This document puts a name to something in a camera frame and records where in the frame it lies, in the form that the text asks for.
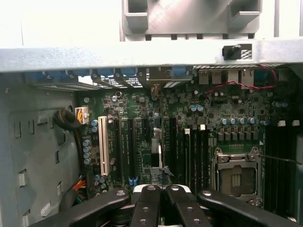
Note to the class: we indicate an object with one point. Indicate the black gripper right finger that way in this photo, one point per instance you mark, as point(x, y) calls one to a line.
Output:
point(187, 210)

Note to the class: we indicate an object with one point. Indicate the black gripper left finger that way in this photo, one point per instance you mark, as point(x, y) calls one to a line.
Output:
point(146, 208)

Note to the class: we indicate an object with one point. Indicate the black RAM slot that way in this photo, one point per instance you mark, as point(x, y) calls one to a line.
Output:
point(207, 165)
point(280, 165)
point(200, 160)
point(293, 146)
point(194, 160)

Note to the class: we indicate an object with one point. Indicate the long black expansion slot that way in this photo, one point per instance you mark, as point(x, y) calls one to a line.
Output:
point(131, 151)
point(172, 142)
point(119, 151)

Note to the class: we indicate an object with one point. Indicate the CPU socket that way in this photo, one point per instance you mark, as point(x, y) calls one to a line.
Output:
point(237, 175)

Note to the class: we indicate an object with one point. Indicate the white expansion slot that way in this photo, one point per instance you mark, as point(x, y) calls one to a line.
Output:
point(103, 146)

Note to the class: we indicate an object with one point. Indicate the short black expansion slot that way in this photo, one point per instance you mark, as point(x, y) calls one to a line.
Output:
point(146, 130)

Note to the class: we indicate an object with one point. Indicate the green motherboard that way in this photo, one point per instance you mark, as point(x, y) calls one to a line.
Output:
point(213, 111)

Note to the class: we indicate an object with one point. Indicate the white power connector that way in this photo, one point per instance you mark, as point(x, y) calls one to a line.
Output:
point(81, 116)

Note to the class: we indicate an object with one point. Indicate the grey power supply unit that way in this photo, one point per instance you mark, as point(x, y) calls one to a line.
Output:
point(35, 153)

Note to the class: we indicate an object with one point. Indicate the silver port block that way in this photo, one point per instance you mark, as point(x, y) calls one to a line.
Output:
point(239, 79)
point(210, 78)

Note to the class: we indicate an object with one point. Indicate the black open PC case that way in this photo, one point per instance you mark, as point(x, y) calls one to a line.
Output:
point(94, 59)

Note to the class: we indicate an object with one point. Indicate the grey parts rack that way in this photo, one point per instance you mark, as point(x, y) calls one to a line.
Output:
point(189, 23)

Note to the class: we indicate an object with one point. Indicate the black chassis switch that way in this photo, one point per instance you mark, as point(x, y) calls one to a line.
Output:
point(232, 50)

